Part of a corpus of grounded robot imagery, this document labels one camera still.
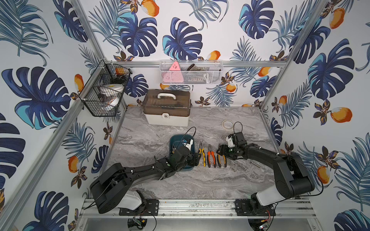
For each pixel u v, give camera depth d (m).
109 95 0.90
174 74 0.90
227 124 1.10
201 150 0.95
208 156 0.92
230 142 0.86
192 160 0.70
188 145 0.75
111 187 0.42
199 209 0.75
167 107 0.92
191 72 0.92
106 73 0.92
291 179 0.45
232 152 0.80
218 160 0.90
